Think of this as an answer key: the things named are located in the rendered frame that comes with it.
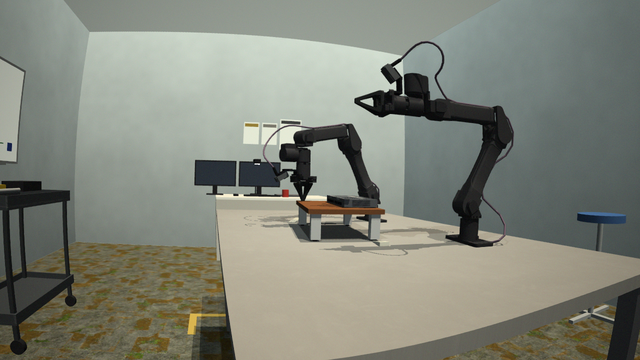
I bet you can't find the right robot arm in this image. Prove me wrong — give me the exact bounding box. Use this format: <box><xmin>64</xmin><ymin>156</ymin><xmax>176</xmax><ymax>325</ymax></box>
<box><xmin>279</xmin><ymin>123</ymin><xmax>381</xmax><ymax>204</ymax></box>

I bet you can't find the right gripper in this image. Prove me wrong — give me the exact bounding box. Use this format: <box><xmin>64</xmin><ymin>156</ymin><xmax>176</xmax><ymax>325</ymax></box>
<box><xmin>278</xmin><ymin>162</ymin><xmax>317</xmax><ymax>201</ymax></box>

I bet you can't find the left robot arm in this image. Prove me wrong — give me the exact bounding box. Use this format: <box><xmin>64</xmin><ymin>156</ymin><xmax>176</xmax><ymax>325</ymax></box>
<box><xmin>404</xmin><ymin>73</ymin><xmax>512</xmax><ymax>248</ymax></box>

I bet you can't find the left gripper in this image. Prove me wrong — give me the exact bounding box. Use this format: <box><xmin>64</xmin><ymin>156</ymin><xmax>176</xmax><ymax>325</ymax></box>
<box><xmin>354</xmin><ymin>67</ymin><xmax>409</xmax><ymax>118</ymax></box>

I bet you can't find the grey network switch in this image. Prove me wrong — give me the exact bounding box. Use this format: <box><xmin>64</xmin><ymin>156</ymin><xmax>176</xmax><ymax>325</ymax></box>
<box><xmin>327</xmin><ymin>195</ymin><xmax>378</xmax><ymax>208</ymax></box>

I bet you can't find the brown rectangular board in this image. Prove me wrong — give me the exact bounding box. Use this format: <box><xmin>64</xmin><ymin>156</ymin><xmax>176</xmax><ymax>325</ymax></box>
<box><xmin>296</xmin><ymin>200</ymin><xmax>385</xmax><ymax>242</ymax></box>

